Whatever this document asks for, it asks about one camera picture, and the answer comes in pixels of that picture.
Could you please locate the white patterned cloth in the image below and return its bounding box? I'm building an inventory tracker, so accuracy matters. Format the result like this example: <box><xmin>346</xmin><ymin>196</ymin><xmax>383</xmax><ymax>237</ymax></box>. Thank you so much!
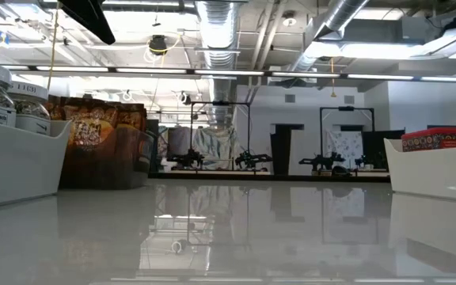
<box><xmin>167</xmin><ymin>125</ymin><xmax>241</xmax><ymax>171</ymax></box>
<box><xmin>326</xmin><ymin>130</ymin><xmax>363</xmax><ymax>169</ymax></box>

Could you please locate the light grey plastic bin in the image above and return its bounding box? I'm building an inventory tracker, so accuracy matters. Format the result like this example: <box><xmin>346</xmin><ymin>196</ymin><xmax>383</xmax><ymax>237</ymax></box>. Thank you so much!
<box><xmin>0</xmin><ymin>116</ymin><xmax>74</xmax><ymax>211</ymax></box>

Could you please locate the dark grey plastic bin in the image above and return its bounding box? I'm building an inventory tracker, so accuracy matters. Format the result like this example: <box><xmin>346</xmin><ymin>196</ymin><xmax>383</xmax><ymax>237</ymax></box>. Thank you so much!
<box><xmin>57</xmin><ymin>125</ymin><xmax>155</xmax><ymax>191</ymax></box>

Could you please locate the thin black stand frame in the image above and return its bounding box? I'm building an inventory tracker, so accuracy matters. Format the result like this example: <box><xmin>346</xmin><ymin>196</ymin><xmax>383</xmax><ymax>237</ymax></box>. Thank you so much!
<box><xmin>320</xmin><ymin>105</ymin><xmax>375</xmax><ymax>177</ymax></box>
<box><xmin>189</xmin><ymin>101</ymin><xmax>252</xmax><ymax>171</ymax></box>

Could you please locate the silver ventilation duct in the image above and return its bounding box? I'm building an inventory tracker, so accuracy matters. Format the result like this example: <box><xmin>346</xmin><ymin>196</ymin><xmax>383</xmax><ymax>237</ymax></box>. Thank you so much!
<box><xmin>194</xmin><ymin>0</ymin><xmax>240</xmax><ymax>124</ymax></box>
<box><xmin>281</xmin><ymin>0</ymin><xmax>371</xmax><ymax>86</ymax></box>

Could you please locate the dark upright panel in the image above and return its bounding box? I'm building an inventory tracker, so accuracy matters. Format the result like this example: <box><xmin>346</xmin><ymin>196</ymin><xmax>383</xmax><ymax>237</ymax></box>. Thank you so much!
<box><xmin>270</xmin><ymin>123</ymin><xmax>305</xmax><ymax>177</ymax></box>

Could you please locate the smoked paprika tin red lid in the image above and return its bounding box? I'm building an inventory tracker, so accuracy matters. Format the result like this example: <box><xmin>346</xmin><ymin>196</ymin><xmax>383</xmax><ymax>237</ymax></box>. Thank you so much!
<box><xmin>401</xmin><ymin>127</ymin><xmax>456</xmax><ymax>154</ymax></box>

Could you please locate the black monitor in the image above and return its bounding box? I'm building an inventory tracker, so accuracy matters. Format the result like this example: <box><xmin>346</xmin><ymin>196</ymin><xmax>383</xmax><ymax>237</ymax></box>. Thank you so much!
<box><xmin>361</xmin><ymin>129</ymin><xmax>407</xmax><ymax>171</ymax></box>

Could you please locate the white plastic bin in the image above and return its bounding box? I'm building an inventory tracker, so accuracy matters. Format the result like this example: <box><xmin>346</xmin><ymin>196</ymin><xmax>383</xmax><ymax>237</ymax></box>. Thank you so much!
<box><xmin>383</xmin><ymin>117</ymin><xmax>456</xmax><ymax>206</ymax></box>

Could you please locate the black ceiling device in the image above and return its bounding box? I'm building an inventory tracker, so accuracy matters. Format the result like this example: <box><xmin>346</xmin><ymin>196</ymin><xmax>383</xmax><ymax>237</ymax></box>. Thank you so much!
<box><xmin>148</xmin><ymin>34</ymin><xmax>169</xmax><ymax>56</ymax></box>

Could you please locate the yellow hanging cord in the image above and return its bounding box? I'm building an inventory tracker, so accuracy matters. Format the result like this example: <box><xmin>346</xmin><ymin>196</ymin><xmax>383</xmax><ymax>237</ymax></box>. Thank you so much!
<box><xmin>45</xmin><ymin>0</ymin><xmax>61</xmax><ymax>92</ymax></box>

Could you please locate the black machine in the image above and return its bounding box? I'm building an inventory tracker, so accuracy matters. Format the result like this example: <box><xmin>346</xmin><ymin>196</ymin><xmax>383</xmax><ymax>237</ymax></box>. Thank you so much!
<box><xmin>234</xmin><ymin>150</ymin><xmax>274</xmax><ymax>171</ymax></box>
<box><xmin>298</xmin><ymin>152</ymin><xmax>352</xmax><ymax>177</ymax></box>
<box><xmin>167</xmin><ymin>149</ymin><xmax>206</xmax><ymax>171</ymax></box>

